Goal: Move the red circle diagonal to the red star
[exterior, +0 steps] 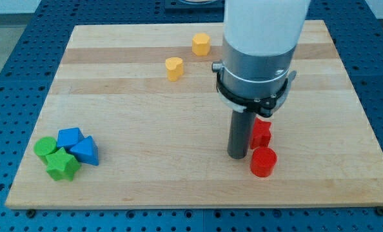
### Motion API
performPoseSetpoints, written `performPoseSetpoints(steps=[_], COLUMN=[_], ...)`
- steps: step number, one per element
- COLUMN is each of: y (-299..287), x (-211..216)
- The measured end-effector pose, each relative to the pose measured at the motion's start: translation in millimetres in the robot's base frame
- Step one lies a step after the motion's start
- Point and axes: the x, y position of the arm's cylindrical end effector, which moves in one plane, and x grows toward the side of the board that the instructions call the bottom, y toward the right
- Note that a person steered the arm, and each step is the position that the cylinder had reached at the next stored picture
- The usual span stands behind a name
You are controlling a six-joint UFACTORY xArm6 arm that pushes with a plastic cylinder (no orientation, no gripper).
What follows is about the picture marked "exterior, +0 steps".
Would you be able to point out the yellow heart block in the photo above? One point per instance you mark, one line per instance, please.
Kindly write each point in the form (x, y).
(174, 68)

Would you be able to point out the blue triangle block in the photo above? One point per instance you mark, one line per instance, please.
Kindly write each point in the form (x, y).
(86, 151)

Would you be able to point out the red cylinder block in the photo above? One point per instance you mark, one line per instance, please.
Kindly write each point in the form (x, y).
(263, 161)

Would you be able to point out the red star block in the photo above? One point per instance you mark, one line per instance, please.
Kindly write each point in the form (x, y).
(261, 134)

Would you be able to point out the yellow hexagon block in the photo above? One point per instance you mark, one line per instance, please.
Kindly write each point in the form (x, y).
(201, 44)

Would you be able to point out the blue cube block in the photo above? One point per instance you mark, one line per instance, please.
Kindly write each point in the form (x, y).
(67, 138)

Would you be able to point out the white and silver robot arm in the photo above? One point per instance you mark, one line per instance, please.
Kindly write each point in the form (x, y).
(253, 76)

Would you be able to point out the wooden board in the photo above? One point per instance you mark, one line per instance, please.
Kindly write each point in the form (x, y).
(163, 144)

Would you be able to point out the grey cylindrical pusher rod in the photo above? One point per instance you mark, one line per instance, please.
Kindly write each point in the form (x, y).
(241, 128)

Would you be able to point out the green star block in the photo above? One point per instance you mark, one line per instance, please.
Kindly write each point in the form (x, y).
(61, 165)

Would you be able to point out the green cylinder block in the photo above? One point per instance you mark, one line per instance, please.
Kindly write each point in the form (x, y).
(44, 147)

